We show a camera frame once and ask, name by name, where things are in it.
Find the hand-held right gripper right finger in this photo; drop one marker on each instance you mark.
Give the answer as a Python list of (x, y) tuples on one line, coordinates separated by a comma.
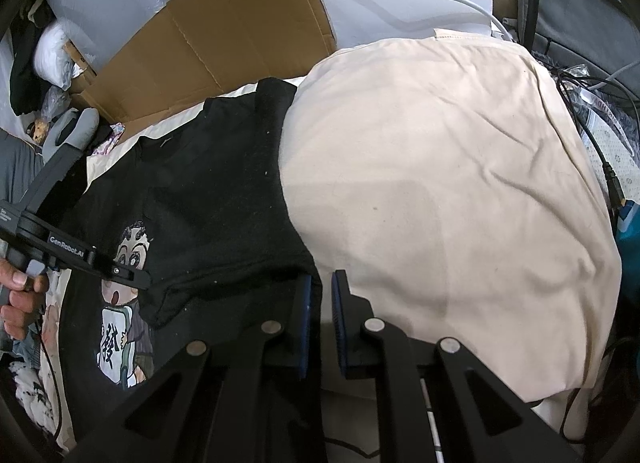
[(337, 333)]

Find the teal printed blanket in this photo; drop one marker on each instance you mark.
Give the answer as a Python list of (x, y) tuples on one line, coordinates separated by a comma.
[(629, 233)]

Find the small black cloth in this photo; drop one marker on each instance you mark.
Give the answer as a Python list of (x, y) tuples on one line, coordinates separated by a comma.
[(101, 135)]

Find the black cartoon print t-shirt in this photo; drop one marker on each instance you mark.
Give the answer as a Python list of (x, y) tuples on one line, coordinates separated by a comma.
[(200, 193)]

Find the floral patterned cloth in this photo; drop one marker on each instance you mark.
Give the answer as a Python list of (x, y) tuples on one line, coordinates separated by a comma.
[(111, 139)]

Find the cream bear print bed sheet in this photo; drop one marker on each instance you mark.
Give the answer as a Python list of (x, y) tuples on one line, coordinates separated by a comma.
[(150, 130)]

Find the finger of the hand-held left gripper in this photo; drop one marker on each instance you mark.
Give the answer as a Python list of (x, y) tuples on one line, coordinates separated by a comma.
[(125, 275)]

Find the cardboard box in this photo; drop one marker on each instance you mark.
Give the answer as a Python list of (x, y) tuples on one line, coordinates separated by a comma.
[(82, 78)]

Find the clear plastic bag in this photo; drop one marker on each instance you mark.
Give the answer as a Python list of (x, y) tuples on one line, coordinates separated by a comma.
[(55, 103)]

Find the grey neck pillow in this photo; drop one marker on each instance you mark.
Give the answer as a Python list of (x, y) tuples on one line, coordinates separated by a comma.
[(80, 128)]

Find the person's left hand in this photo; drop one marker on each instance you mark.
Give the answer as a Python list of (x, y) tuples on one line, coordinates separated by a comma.
[(20, 313)]

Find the brown teddy bear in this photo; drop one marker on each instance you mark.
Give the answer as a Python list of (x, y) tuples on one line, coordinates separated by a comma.
[(38, 130)]

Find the flattened cardboard sheet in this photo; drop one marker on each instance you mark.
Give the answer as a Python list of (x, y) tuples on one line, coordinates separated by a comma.
[(225, 18)]

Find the white spotted fleece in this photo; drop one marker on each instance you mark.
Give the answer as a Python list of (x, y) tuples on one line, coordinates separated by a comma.
[(30, 393)]

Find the white pillow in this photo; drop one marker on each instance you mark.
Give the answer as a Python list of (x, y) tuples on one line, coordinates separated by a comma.
[(50, 50)]

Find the large black garment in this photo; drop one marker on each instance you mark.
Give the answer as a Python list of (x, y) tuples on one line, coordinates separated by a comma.
[(25, 68)]

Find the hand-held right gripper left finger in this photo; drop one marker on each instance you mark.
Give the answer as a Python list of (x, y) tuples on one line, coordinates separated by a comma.
[(304, 333)]

